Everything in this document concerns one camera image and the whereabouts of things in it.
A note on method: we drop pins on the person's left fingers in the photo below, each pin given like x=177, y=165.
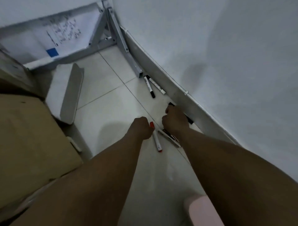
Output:
x=149, y=130

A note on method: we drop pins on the person's right forearm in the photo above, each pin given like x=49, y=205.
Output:
x=232, y=181

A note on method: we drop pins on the small white plastic piece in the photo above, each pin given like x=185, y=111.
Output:
x=74, y=143

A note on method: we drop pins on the white marker with dark clip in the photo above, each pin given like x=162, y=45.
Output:
x=170, y=138

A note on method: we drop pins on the person's left hand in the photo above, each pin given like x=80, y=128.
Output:
x=139, y=128

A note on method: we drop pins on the person's left forearm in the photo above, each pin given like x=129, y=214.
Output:
x=93, y=181

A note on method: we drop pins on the white foam box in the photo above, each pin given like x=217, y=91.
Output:
x=62, y=93

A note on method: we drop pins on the white marker pen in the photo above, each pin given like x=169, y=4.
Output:
x=157, y=85

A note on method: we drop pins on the person's right hand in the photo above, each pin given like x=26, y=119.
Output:
x=177, y=120

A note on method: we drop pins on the white marker with black cap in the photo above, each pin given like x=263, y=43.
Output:
x=149, y=86

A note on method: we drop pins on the black marker pen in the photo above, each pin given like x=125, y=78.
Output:
x=189, y=120

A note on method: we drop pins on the brown cardboard box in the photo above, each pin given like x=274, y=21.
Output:
x=30, y=144

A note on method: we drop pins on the white marker with red cap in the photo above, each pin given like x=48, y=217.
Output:
x=157, y=140

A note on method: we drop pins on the whiteboard with writing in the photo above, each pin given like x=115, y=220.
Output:
x=58, y=35

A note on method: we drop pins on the pink garment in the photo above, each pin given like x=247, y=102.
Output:
x=202, y=211

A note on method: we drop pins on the grey metal whiteboard stand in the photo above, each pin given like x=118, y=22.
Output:
x=116, y=37

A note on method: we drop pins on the blue tape square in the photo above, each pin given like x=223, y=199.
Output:
x=52, y=52

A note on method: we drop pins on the person's right fingers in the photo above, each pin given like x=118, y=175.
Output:
x=166, y=116

